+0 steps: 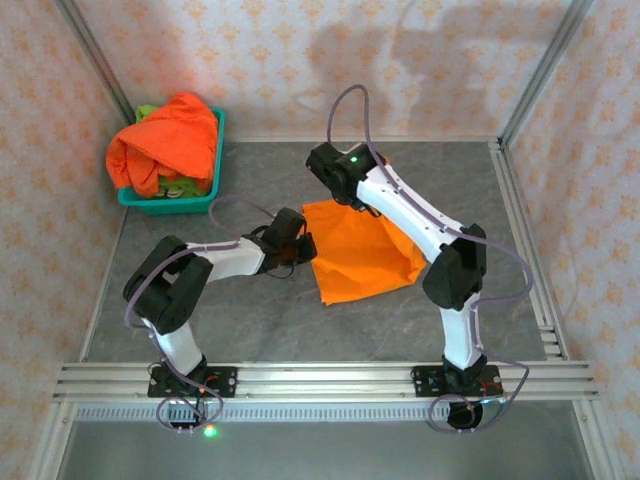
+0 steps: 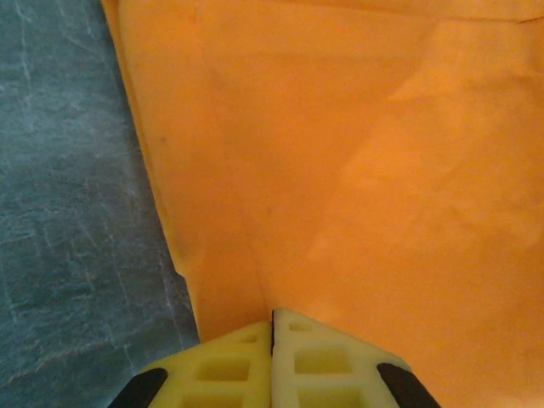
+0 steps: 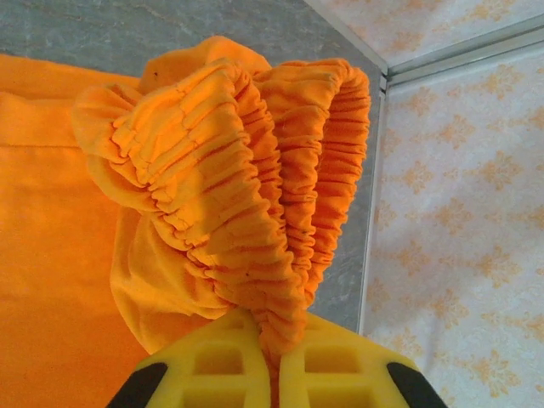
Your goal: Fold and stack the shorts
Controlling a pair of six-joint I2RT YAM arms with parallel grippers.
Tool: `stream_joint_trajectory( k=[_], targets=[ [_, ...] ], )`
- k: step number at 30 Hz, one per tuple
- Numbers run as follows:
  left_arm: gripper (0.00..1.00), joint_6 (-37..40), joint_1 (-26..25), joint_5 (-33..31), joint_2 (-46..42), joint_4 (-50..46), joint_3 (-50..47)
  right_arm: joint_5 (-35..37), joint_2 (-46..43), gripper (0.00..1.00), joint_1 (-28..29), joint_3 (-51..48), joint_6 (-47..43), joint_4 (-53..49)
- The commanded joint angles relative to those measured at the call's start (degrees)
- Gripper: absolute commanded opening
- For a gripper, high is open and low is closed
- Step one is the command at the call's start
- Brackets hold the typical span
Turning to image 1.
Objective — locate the light orange shorts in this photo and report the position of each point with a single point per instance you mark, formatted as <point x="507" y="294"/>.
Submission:
<point x="350" y="260"/>

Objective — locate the lime green shorts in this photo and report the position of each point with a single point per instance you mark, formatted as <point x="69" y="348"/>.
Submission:
<point x="185" y="186"/>

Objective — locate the red-orange shorts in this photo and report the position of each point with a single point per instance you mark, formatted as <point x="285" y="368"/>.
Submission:
<point x="170" y="135"/>

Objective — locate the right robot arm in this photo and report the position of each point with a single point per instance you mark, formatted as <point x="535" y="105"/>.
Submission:
<point x="400" y="200"/>

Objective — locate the teal plastic basket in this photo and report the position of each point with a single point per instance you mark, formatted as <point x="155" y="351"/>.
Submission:
<point x="170" y="206"/>

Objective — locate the controller box with green light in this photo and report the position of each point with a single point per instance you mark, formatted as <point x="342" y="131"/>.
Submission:
<point x="182" y="415"/>

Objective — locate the aluminium table edge rail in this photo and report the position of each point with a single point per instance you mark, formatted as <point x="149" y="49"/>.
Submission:
<point x="100" y="305"/>
<point x="280" y="138"/>
<point x="547" y="325"/>

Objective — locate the aluminium mounting rail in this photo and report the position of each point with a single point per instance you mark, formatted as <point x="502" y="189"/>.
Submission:
<point x="325" y="380"/>

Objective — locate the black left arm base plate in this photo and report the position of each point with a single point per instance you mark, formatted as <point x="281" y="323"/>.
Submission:
<point x="225" y="382"/>

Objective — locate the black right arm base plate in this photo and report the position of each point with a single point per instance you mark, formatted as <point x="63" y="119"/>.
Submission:
<point x="425" y="382"/>

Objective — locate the aluminium frame post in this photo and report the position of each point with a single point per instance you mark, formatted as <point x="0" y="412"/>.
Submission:
<point x="95" y="60"/>
<point x="540" y="70"/>

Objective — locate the aluminium frame leg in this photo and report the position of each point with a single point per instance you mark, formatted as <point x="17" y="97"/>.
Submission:
<point x="50" y="445"/>
<point x="600" y="440"/>

